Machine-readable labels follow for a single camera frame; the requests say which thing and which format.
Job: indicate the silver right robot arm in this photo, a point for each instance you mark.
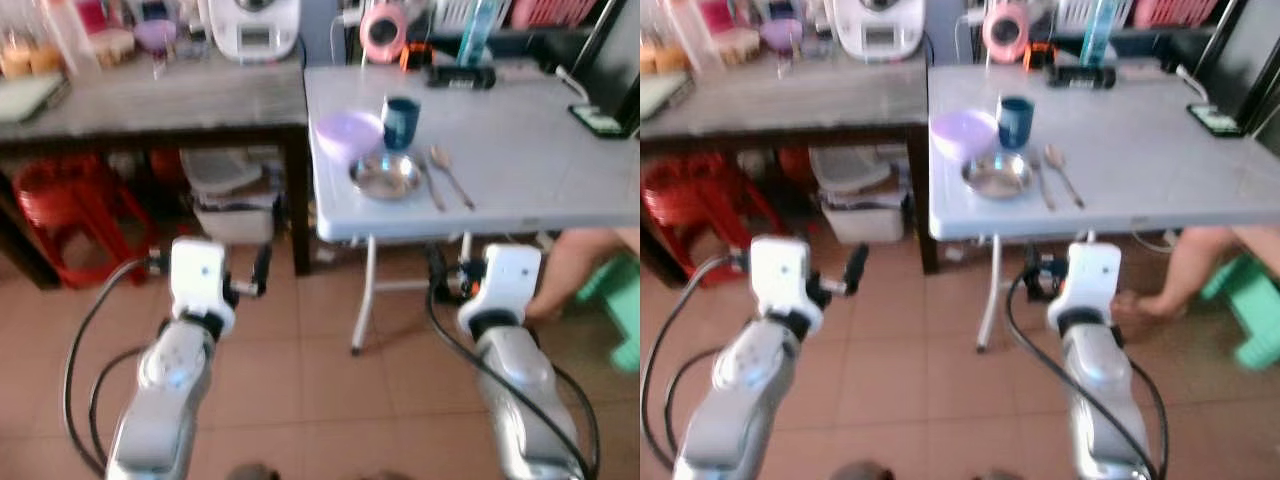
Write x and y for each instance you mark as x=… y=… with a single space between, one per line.
x=1100 y=395
x=525 y=395

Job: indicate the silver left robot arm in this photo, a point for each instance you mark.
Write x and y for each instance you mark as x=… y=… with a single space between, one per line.
x=735 y=400
x=165 y=400

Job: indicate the red plastic stool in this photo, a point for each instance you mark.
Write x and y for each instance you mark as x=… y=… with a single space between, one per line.
x=60 y=215
x=690 y=210

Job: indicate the white plastic storage box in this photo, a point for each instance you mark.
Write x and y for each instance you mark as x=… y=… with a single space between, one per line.
x=860 y=195
x=235 y=195

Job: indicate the round steel plate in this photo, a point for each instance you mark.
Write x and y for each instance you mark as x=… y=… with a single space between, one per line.
x=996 y=176
x=384 y=177

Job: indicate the person's bare leg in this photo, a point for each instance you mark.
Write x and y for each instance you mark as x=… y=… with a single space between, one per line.
x=1190 y=265
x=570 y=265

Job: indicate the steel spoon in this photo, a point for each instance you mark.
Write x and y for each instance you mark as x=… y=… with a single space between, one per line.
x=1055 y=158
x=442 y=160

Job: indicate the green plastic stool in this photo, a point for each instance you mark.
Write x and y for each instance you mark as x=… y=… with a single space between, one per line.
x=1255 y=310
x=618 y=300

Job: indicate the white folding table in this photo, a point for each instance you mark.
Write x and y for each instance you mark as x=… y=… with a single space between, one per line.
x=530 y=170
x=1130 y=170

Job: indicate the dark blue cup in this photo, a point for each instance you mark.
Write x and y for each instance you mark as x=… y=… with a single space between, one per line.
x=1016 y=124
x=401 y=125

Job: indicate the purple plastic bowl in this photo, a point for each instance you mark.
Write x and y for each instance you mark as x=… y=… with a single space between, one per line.
x=960 y=130
x=345 y=132

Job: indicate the dark wooden table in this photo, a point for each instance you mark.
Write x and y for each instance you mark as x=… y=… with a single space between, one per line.
x=170 y=100
x=800 y=98

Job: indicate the pale green tray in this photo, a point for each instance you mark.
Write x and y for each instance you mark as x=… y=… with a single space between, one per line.
x=660 y=95
x=25 y=98

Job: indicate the black power strip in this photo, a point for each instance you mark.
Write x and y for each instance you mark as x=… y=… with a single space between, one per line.
x=462 y=77
x=1082 y=77

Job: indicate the black smartphone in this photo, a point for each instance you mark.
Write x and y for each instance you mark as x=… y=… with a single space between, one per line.
x=598 y=121
x=1217 y=120

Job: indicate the small orange black device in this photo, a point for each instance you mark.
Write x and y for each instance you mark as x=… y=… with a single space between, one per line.
x=416 y=56
x=1039 y=56

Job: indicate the clear jar with brown contents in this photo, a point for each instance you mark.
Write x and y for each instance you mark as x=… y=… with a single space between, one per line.
x=18 y=58
x=652 y=55

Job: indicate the small purple cup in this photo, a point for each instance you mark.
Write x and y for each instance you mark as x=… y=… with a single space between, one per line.
x=155 y=35
x=781 y=34

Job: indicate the white kitchen appliance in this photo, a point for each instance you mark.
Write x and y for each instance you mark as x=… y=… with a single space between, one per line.
x=878 y=30
x=255 y=30

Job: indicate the clear blue bottle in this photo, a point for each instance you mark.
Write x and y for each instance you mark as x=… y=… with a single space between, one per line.
x=478 y=35
x=1100 y=35

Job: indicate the pink round fan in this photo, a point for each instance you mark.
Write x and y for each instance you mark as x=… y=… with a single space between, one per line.
x=382 y=32
x=1005 y=32

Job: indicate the white plastic basket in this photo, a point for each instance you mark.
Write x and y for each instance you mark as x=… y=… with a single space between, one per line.
x=1073 y=12
x=448 y=12

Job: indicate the pink plastic basket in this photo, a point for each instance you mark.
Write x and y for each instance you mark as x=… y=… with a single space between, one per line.
x=1175 y=12
x=552 y=12

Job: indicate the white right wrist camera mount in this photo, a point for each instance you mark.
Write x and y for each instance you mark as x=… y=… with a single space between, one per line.
x=500 y=285
x=1088 y=280

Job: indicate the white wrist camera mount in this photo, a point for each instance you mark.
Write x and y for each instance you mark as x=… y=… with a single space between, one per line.
x=500 y=285
x=198 y=275
x=780 y=275
x=1088 y=280

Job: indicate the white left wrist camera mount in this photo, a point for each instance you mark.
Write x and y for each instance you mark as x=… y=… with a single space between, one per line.
x=198 y=275
x=780 y=275

